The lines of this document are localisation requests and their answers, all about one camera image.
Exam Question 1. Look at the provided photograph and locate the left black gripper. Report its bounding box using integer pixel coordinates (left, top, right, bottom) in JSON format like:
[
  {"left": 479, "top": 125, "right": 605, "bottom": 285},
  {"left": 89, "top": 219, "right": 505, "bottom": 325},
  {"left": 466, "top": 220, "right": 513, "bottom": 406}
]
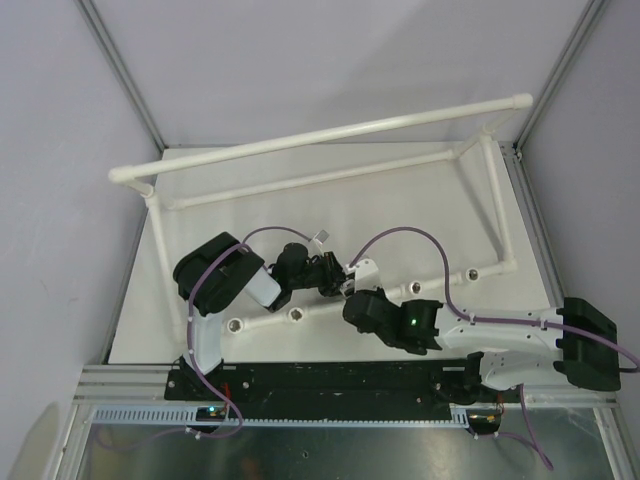
[{"left": 289, "top": 251, "right": 362, "bottom": 297}]

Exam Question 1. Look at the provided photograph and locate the white PVC pipe frame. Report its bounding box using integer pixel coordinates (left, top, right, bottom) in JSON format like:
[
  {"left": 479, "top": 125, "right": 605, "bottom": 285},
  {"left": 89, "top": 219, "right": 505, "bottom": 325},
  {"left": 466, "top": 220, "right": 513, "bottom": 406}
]
[{"left": 109, "top": 94, "right": 533, "bottom": 339}]

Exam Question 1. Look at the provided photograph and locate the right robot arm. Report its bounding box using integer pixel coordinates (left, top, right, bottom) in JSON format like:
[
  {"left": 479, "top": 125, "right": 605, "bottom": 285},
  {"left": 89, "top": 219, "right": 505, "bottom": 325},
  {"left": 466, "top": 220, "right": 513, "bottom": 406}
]
[{"left": 342, "top": 289, "right": 621, "bottom": 401}]

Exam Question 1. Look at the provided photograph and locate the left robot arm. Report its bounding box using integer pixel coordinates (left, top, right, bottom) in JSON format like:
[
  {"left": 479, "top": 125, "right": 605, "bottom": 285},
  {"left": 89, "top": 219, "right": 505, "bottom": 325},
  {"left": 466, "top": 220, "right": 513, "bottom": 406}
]
[{"left": 173, "top": 232, "right": 354, "bottom": 399}]

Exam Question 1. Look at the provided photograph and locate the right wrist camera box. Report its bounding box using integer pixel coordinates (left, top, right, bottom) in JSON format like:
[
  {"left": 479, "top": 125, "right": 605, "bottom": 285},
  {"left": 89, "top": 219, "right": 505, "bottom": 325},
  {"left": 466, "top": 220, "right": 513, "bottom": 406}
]
[{"left": 349, "top": 258, "right": 382, "bottom": 291}]

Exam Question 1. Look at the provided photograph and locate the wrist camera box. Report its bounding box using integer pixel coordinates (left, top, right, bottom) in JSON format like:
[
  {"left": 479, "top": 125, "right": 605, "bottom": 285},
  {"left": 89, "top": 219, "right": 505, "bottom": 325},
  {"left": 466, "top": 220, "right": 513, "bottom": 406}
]
[
  {"left": 310, "top": 230, "right": 329, "bottom": 250},
  {"left": 349, "top": 258, "right": 382, "bottom": 291}
]

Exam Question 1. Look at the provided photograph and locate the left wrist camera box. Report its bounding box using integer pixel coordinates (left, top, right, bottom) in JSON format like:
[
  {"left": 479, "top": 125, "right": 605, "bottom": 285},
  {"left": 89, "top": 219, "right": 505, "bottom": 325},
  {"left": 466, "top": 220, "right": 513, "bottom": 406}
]
[{"left": 310, "top": 230, "right": 329, "bottom": 250}]

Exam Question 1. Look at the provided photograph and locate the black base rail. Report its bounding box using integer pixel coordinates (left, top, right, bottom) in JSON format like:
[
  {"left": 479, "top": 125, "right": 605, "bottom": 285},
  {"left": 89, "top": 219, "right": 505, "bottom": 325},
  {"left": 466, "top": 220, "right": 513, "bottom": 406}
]
[{"left": 128, "top": 360, "right": 523, "bottom": 419}]

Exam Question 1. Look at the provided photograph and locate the aluminium table frame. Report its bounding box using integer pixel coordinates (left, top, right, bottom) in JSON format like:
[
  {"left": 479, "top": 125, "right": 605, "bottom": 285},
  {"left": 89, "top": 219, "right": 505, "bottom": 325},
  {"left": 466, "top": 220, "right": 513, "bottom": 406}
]
[{"left": 51, "top": 365, "right": 639, "bottom": 479}]

